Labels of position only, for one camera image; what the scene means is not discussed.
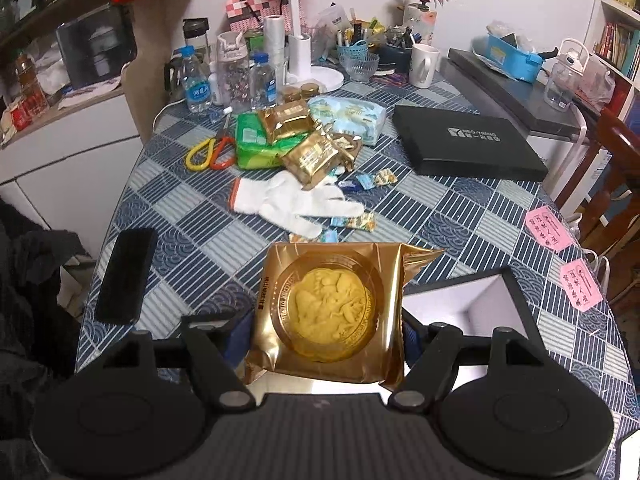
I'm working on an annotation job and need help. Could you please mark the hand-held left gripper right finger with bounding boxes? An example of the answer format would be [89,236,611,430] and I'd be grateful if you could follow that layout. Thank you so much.
[387,311,540,413]

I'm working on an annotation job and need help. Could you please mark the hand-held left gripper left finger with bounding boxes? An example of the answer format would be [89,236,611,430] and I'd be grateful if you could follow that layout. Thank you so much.
[117,307,257,413]

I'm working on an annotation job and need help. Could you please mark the black gift box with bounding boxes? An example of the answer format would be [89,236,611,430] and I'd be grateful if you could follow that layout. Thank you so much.
[400,266,532,391]

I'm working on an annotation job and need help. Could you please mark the gold mooncake packet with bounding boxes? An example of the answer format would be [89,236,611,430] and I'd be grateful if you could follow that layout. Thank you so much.
[259,101,322,144]
[243,241,447,392]
[280,131,364,191]

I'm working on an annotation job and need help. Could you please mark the desktop with blue patterned cloth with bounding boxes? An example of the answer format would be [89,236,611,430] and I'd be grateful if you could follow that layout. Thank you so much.
[75,66,627,411]

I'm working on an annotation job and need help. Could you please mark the long wrapped candy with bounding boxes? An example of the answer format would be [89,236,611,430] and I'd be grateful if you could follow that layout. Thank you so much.
[330,212,376,233]

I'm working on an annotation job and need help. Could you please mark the black rectangular case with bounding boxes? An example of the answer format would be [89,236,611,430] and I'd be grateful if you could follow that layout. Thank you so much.
[94,228,160,325]

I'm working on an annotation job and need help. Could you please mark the white cotton glove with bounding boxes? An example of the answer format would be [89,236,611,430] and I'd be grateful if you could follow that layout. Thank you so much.
[230,170,366,241]

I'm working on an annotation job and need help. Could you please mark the pink paper note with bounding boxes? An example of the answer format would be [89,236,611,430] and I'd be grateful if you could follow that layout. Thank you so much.
[524,204,576,251]
[559,258,604,311]

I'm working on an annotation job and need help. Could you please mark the yellow and orange scissors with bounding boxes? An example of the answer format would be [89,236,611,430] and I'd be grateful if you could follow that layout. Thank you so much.
[184,111,237,171]

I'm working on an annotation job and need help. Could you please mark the green snack packet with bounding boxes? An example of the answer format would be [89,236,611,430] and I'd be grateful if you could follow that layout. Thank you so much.
[234,110,310,170]

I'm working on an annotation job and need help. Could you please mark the black flat box lid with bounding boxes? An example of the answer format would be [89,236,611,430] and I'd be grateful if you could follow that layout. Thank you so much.
[391,104,550,182]

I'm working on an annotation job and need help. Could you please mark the person's dark clothing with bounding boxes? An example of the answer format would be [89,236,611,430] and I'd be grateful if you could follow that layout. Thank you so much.
[0,199,97,480]

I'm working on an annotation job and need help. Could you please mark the light blue tissue pack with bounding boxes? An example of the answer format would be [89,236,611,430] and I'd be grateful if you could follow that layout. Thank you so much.
[307,95,387,147]

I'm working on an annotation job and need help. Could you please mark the white counter cabinet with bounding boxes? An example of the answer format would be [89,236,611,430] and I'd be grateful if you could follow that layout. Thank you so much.
[0,85,146,266]

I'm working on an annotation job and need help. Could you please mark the plastic water bottle blue label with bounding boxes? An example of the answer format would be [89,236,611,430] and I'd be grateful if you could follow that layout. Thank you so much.
[248,51,278,111]
[178,45,214,114]

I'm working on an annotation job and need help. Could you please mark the dark grey side cabinet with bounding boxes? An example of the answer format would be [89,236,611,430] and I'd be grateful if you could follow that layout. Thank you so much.
[446,48,602,137]

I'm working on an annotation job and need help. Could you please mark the clear patterned drinking bottle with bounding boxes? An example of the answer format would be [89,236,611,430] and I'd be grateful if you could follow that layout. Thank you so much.
[216,31,251,114]

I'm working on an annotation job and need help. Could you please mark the brown wooden chair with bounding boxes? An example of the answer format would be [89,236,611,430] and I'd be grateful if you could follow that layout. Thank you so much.
[554,107,640,257]

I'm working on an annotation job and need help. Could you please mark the white mug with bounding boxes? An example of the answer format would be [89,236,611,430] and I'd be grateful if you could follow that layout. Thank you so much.
[409,43,441,90]

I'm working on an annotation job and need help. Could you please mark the clear glass bowl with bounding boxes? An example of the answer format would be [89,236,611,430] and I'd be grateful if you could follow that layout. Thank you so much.
[340,52,381,83]

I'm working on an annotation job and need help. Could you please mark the white desk lamp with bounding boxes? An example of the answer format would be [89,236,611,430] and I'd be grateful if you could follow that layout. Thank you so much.
[284,0,345,90]

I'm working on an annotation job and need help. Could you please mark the black pen holder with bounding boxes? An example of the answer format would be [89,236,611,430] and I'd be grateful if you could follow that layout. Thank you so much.
[382,27,417,74]

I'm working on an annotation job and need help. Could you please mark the roll of plastic bags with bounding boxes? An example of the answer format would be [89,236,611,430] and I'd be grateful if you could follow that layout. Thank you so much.
[263,14,286,87]

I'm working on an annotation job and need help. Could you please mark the blue basket pen holder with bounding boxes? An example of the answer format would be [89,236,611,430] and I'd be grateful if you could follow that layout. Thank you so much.
[335,39,371,62]

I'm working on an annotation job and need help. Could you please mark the blue plastic box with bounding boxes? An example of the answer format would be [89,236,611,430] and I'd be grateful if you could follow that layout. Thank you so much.
[486,33,559,84]

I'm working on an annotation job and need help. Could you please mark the dark lidded flask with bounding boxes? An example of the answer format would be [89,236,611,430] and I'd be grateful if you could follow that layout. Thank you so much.
[182,17,211,61]

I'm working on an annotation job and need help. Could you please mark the red snack packets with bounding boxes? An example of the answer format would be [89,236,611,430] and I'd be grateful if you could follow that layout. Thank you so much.
[9,94,49,132]

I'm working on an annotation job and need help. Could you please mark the white plastic bag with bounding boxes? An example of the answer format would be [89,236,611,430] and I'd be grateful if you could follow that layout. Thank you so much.
[575,54,617,112]

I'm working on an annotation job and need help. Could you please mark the dark appliance box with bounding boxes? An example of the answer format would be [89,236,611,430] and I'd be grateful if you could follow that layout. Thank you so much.
[54,4,139,89]

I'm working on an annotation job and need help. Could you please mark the pink checkered bag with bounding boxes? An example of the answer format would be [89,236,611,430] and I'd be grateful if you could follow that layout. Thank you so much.
[224,0,304,36]

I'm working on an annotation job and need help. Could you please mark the brown sauce bottle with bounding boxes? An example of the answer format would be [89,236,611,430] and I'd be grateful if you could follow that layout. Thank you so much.
[14,52,49,106]

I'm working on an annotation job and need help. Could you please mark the feathery plant in vase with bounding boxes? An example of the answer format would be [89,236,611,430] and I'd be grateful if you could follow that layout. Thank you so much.
[397,0,454,47]

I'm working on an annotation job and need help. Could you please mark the white bookshelf with books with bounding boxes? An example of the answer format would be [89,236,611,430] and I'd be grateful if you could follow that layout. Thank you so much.
[582,0,640,122]

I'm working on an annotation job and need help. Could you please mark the clear bottle with white handle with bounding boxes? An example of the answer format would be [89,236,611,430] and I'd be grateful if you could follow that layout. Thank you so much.
[543,38,591,111]

